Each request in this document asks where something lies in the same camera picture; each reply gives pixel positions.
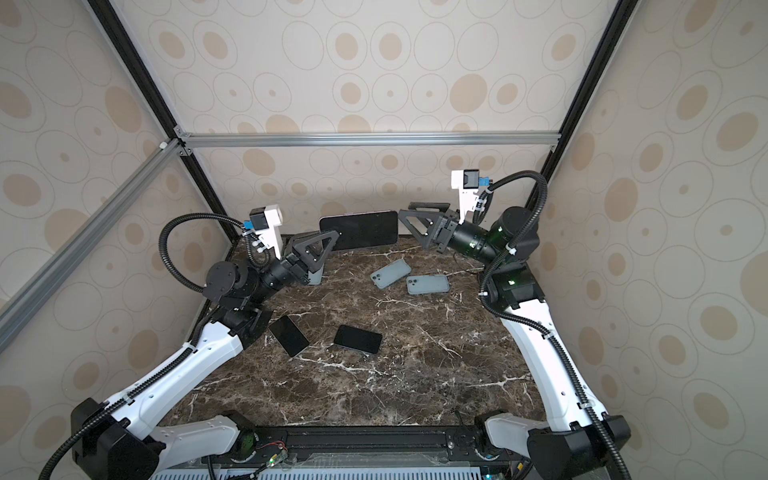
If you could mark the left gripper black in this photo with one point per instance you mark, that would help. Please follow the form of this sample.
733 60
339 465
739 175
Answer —
296 264

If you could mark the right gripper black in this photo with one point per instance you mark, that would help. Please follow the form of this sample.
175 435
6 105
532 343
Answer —
448 230

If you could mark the pink phone black screen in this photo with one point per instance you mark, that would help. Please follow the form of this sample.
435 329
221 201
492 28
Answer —
362 230

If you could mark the light blue case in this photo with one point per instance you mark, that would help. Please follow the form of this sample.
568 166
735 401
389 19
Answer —
427 284
315 278
390 274

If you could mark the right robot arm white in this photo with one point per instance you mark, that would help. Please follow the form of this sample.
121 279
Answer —
577 435

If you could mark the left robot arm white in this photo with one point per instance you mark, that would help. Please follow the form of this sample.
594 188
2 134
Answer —
119 438

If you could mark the blue phone black screen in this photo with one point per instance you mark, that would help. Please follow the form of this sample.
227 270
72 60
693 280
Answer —
361 340

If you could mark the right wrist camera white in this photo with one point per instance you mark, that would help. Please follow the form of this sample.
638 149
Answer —
473 199

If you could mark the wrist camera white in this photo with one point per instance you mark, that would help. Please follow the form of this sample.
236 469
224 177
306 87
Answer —
261 230
473 199

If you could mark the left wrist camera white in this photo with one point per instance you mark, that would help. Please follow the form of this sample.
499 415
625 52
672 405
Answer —
261 230

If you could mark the silver aluminium rail back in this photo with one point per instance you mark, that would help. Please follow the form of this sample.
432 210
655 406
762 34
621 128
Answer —
386 139

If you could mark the silver aluminium rail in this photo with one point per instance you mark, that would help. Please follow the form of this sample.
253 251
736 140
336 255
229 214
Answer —
386 139
18 312

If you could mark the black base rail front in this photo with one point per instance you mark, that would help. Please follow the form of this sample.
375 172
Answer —
358 452

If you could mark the black corner frame post right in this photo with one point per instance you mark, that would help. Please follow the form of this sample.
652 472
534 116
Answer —
604 51

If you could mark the black corner frame post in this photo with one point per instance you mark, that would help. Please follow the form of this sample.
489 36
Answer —
107 18
604 51

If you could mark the silver aluminium rail left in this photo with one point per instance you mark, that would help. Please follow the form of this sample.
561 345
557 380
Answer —
18 312

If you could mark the black corner frame post left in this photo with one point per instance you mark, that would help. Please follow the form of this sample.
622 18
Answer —
107 18

